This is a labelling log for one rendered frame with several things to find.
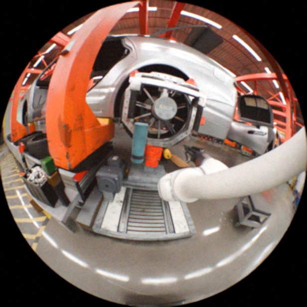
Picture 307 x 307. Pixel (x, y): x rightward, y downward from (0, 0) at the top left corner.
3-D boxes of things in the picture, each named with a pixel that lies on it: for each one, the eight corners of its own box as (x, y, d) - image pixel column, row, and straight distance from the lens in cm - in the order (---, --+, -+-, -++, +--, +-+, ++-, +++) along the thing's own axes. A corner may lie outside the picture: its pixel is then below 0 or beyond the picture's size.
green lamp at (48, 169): (57, 168, 36) (54, 157, 34) (49, 175, 34) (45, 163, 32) (51, 166, 39) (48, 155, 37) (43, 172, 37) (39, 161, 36)
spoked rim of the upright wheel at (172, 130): (133, 88, 102) (133, 135, 99) (128, 80, 81) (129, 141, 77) (181, 91, 107) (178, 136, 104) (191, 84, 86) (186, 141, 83)
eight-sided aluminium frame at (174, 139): (184, 148, 82) (198, 88, 86) (187, 151, 76) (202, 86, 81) (122, 139, 76) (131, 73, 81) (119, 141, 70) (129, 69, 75)
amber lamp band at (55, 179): (62, 180, 38) (58, 171, 36) (55, 188, 37) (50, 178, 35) (55, 178, 41) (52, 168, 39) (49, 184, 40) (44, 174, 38)
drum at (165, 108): (167, 121, 73) (171, 103, 74) (175, 122, 52) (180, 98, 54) (149, 117, 71) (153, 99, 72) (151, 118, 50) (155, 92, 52)
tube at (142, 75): (163, 92, 68) (165, 78, 72) (169, 82, 50) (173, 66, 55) (138, 88, 68) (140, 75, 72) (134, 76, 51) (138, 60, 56)
